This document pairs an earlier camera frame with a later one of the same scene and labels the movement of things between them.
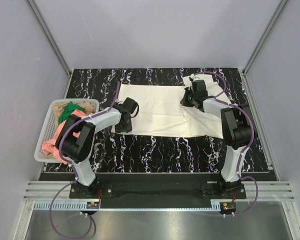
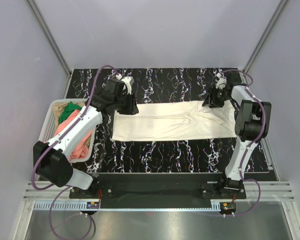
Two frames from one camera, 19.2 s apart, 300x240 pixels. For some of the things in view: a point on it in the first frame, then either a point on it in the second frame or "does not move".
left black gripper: x=126 y=129 → x=132 y=108
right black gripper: x=184 y=101 → x=214 y=103
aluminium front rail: x=270 y=191 does not move
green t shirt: x=68 y=109 does not move
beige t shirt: x=58 y=107 does not move
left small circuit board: x=92 y=205 does not move
